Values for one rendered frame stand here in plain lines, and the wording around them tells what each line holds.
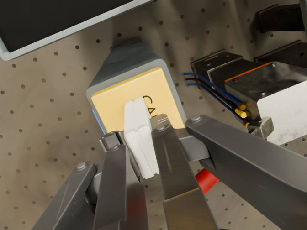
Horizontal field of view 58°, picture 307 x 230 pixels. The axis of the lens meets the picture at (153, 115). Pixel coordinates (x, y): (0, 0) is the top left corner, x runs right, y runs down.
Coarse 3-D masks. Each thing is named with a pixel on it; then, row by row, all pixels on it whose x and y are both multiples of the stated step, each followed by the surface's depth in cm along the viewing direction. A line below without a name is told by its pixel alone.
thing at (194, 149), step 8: (152, 120) 18; (160, 120) 17; (168, 120) 17; (152, 128) 16; (184, 128) 15; (184, 136) 14; (192, 136) 14; (184, 144) 14; (192, 144) 14; (200, 144) 14; (192, 152) 14; (200, 152) 14; (208, 152) 14; (192, 160) 14
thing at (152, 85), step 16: (128, 80) 21; (144, 80) 21; (160, 80) 21; (96, 96) 21; (112, 96) 21; (128, 96) 21; (144, 96) 21; (160, 96) 22; (112, 112) 22; (160, 112) 22; (176, 112) 22; (112, 128) 22; (176, 128) 23
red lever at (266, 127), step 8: (256, 120) 33; (264, 120) 33; (248, 128) 33; (256, 128) 32; (264, 128) 32; (272, 128) 33; (264, 136) 32; (200, 176) 27; (208, 176) 27; (200, 184) 27; (208, 184) 27
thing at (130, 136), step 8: (128, 104) 21; (128, 112) 19; (128, 120) 17; (128, 128) 16; (128, 136) 15; (136, 136) 15; (128, 144) 15; (136, 144) 15; (136, 152) 15; (144, 152) 15; (136, 160) 16; (144, 160) 15; (144, 168) 16; (152, 168) 16; (144, 176) 16; (152, 176) 16
